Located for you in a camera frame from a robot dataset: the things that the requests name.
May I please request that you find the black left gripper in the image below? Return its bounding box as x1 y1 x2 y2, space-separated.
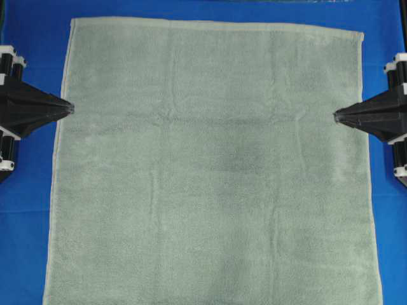
1 45 74 183

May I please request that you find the blue table cloth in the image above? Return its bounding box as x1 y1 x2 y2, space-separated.
1 1 406 304

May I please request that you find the sage green bath towel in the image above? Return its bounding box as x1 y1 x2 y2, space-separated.
43 17 383 304

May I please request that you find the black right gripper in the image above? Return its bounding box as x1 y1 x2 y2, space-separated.
333 53 406 186

